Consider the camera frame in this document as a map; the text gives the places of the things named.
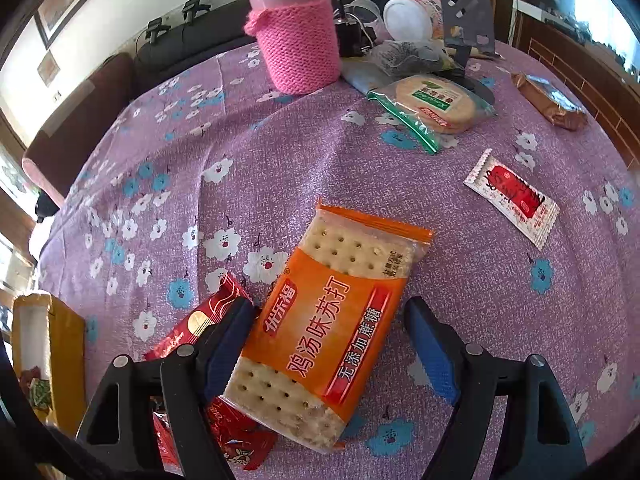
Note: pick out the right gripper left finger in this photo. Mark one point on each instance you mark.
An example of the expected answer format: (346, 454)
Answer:
(193, 375)

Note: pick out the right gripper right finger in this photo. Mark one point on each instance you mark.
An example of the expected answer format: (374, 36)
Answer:
(460, 374)

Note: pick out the red brown sugar candy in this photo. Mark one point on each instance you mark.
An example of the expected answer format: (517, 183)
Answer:
(243, 441)

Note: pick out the red golden crown wafer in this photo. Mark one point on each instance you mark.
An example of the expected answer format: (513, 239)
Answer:
(209, 312)

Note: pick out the orange soda cracker packet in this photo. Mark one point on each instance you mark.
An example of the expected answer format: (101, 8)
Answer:
(309, 355)

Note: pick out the green candy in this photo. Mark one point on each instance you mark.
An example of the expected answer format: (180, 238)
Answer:
(39, 395)

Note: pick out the white red candy sachet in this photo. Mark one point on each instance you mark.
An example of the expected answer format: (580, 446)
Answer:
(532, 212)

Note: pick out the purple floral tablecloth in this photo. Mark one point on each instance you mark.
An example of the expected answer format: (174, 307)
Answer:
(215, 171)

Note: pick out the maroon armchair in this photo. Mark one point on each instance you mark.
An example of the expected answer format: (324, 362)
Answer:
(69, 136)

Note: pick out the round cracker packet green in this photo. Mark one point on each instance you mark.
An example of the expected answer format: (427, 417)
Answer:
(430, 106)

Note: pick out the brown snack bar packet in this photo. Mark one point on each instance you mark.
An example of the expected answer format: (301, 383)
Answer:
(550, 102)

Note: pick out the wooden tv cabinet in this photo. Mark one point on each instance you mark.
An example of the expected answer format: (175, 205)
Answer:
(588, 69)

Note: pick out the dark tea bag packet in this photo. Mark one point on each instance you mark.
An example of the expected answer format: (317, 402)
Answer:
(399, 59)

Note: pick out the black phone stand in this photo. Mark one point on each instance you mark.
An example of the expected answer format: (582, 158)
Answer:
(468, 24)

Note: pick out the white plastic jar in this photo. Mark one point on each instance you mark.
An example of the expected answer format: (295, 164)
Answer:
(414, 20)

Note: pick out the pink knit-sleeved bottle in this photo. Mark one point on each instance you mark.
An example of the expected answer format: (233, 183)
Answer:
(298, 43)

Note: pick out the black leather sofa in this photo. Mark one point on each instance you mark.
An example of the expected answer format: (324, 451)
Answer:
(186, 45)

